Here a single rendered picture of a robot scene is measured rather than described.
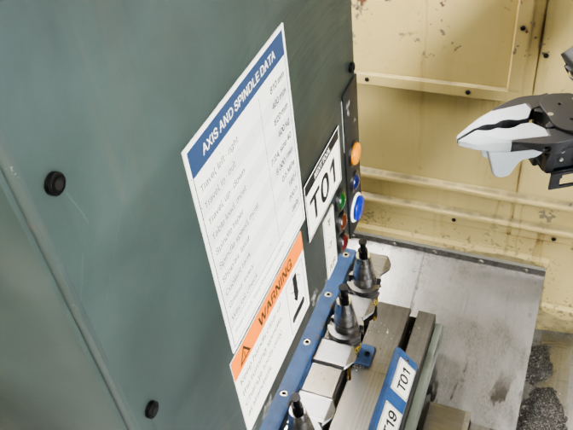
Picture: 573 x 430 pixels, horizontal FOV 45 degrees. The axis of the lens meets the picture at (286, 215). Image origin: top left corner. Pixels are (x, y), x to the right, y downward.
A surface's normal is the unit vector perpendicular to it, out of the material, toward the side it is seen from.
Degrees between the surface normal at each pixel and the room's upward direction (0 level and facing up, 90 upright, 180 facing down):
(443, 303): 24
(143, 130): 90
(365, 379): 0
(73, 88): 90
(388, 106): 90
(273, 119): 90
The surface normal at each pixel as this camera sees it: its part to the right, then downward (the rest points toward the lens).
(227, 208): 0.92, 0.18
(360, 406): -0.10, -0.73
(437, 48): -0.36, 0.66
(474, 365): -0.24, -0.39
